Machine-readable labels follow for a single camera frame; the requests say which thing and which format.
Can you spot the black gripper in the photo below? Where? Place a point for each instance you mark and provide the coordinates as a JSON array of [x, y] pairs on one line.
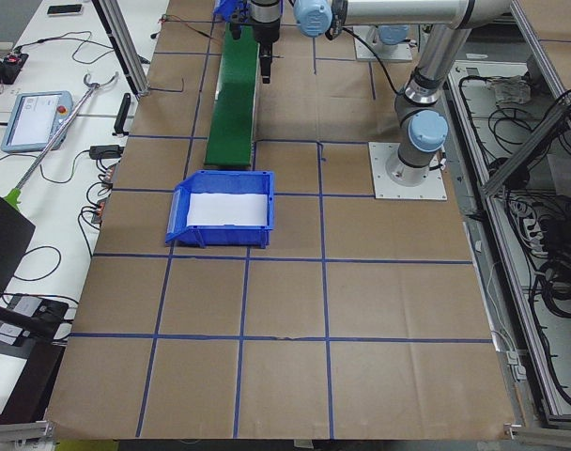
[[266, 33]]

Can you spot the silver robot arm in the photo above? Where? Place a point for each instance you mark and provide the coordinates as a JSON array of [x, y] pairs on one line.
[[423, 130], [393, 34]]

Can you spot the blue bin right side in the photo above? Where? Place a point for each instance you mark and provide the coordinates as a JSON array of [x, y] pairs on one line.
[[225, 8]]

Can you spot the blue bin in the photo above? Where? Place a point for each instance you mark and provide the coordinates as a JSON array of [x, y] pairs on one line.
[[225, 8], [213, 182]]

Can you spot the green conveyor belt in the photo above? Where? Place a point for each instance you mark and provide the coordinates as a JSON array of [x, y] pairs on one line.
[[230, 140]]

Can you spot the black handheld device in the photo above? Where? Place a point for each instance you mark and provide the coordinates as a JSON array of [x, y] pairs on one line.
[[122, 115]]

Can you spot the blue bin left side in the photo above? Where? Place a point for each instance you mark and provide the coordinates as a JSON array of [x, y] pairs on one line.
[[213, 182]]

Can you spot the white foam pad left bin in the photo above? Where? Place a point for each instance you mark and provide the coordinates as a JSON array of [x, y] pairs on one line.
[[228, 210]]

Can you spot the black power adapter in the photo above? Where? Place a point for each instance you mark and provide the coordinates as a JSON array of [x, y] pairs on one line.
[[101, 152]]

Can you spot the black smartphone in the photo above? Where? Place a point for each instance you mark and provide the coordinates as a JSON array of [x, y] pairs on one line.
[[65, 10]]

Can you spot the teach pendant tablet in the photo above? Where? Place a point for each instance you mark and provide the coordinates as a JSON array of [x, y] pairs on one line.
[[34, 120]]

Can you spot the reacher grabber tool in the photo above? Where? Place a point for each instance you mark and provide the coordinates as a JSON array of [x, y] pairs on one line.
[[13, 196]]

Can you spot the black monitor corner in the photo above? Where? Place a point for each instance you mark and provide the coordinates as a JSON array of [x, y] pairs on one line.
[[16, 232]]

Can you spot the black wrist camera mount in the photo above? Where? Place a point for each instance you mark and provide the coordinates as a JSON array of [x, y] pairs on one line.
[[237, 17]]

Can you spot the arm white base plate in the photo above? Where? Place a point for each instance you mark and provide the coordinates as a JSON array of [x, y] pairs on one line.
[[393, 180], [387, 53]]

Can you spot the aluminium frame post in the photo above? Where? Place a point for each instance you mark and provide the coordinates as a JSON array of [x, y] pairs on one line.
[[116, 30]]

